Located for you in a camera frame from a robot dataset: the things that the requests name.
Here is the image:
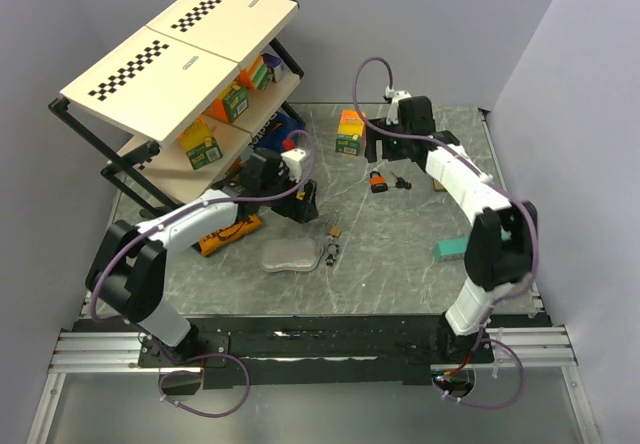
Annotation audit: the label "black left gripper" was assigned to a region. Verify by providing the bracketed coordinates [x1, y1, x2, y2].
[261, 168, 318, 224]

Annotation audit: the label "orange black padlock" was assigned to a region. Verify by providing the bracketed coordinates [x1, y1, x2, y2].
[369, 171, 388, 194]

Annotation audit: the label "small brass padlock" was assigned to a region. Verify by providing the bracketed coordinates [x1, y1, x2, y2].
[327, 210, 342, 239]

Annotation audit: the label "grey figurine keychain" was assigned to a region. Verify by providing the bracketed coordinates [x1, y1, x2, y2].
[325, 243, 340, 267]

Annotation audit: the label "black keys of orange padlock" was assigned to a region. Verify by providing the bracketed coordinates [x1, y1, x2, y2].
[392, 173, 412, 190]

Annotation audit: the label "large brass padlock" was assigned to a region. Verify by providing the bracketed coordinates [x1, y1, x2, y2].
[433, 180, 446, 192]

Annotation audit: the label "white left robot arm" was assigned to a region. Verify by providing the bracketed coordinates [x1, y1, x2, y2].
[86, 146, 317, 366]

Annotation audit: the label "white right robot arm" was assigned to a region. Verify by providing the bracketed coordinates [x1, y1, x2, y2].
[365, 87, 536, 363]

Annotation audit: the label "blue snack bag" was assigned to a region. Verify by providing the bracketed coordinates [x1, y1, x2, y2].
[251, 112, 306, 153]

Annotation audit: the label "orange green box on table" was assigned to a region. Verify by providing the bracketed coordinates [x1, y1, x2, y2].
[335, 109, 366, 156]

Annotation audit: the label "yellow green box lower shelf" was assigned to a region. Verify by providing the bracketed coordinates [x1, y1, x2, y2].
[178, 117, 223, 170]

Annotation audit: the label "orange green box middle shelf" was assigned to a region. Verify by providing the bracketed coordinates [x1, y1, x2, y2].
[204, 81, 249, 124]

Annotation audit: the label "orange green box shelf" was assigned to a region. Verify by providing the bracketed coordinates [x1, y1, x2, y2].
[204, 81, 249, 124]
[237, 54, 272, 91]

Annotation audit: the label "orange snack bag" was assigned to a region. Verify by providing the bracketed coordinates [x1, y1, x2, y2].
[198, 214, 263, 257]

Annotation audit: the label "silver glitter sponge pad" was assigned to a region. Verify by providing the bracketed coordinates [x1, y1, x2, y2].
[259, 237, 324, 273]

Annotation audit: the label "orange green box upper shelf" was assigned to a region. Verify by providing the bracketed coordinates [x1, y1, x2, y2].
[237, 54, 272, 91]

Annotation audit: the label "purple white small box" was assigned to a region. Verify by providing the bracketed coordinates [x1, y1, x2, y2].
[262, 53, 285, 83]

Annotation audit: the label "beige two-tier shelf rack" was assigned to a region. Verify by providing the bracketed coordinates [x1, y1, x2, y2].
[49, 0, 303, 217]

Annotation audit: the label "teal rectangular box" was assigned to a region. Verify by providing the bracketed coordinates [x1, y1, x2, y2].
[433, 230, 511, 262]

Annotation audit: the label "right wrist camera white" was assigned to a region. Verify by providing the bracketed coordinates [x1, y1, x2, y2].
[383, 86, 412, 125]

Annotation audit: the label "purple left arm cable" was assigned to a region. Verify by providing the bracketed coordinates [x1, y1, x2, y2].
[88, 129, 317, 323]

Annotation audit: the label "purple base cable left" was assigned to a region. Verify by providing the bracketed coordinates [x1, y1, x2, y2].
[158, 351, 256, 420]

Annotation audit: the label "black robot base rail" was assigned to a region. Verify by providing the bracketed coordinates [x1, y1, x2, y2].
[138, 314, 493, 389]

